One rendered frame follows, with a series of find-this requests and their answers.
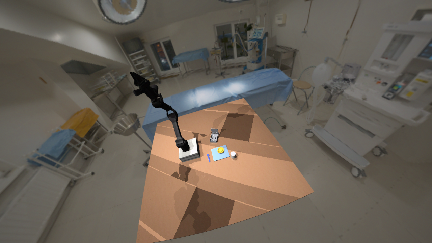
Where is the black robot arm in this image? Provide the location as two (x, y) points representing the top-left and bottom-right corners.
(133, 84), (189, 152)

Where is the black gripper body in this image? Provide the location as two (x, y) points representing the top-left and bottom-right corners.
(134, 80), (153, 95)

